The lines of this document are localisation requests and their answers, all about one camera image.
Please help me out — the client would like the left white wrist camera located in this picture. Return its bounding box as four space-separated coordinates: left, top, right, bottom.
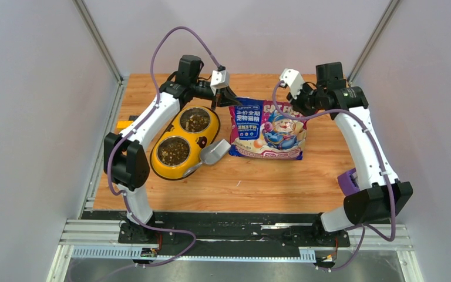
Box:
210 66 230 92

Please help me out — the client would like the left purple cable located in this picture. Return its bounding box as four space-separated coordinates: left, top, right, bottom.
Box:
107 26 226 269

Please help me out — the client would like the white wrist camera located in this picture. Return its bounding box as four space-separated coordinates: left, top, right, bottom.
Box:
210 66 230 92
279 68 305 99

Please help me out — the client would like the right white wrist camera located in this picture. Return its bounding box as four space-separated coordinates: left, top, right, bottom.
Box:
279 68 305 99

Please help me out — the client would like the white slotted cable duct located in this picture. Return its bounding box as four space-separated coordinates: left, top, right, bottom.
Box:
70 246 317 263

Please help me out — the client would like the silver metal scoop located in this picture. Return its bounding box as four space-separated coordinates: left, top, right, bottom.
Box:
183 139 231 177

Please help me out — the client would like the brown pet food kibble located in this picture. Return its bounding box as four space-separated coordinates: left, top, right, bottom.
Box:
156 109 211 167

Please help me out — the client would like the yellow double pet bowl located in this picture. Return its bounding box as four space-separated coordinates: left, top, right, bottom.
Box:
150 106 220 180

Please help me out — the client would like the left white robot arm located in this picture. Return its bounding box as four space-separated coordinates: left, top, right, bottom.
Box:
103 55 239 243

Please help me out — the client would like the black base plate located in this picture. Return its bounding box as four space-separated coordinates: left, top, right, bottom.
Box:
82 211 351 258

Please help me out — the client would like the yellow toy brick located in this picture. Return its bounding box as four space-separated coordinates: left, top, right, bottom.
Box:
116 120 132 131

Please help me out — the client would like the colourful pet food bag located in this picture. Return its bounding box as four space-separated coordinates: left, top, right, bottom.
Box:
229 98 307 160

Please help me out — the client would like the purple object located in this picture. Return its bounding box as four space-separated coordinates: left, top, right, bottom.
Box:
337 168 360 196

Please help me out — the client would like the purple cable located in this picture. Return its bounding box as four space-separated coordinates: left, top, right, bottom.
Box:
272 79 398 273
107 26 226 269

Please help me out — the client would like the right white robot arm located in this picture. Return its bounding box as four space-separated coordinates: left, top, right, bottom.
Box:
280 62 413 246

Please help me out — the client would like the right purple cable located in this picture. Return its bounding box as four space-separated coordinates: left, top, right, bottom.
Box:
272 79 398 273

